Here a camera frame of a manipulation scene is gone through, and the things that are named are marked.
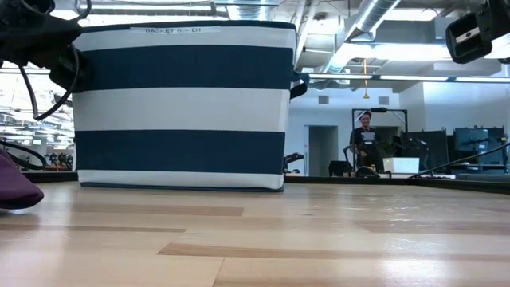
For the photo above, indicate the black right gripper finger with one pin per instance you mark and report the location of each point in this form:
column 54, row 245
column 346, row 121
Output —
column 470, row 49
column 464, row 28

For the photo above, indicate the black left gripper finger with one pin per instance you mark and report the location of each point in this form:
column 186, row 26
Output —
column 67, row 71

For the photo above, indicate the navy white striped fabric basket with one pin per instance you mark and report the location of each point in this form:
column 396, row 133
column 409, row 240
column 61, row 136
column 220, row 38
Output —
column 179, row 107

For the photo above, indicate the blue cabinet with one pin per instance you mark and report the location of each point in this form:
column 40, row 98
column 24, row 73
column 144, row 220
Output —
column 470, row 139

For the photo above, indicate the dark panel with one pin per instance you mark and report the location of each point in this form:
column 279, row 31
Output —
column 434, row 147

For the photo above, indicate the purple folded cloth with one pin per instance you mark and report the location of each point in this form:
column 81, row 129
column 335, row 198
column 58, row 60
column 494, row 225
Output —
column 16, row 187

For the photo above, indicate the white box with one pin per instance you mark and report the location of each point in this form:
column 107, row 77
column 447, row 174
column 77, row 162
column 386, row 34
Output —
column 400, row 165

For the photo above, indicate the person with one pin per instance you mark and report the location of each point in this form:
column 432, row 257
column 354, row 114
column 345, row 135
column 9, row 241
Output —
column 366, row 139

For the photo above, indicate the small black box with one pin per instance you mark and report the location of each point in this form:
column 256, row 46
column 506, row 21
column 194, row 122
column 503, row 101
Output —
column 340, row 168

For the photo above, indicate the black equipment piece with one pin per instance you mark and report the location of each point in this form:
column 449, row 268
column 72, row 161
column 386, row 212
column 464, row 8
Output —
column 293, row 157

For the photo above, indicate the silver air duct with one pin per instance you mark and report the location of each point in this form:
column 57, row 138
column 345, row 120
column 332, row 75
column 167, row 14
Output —
column 370, row 16

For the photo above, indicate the black station frame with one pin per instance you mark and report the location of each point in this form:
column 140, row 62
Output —
column 378, row 110

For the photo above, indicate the black aluminium table frame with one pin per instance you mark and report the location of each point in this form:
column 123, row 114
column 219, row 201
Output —
column 358, row 180

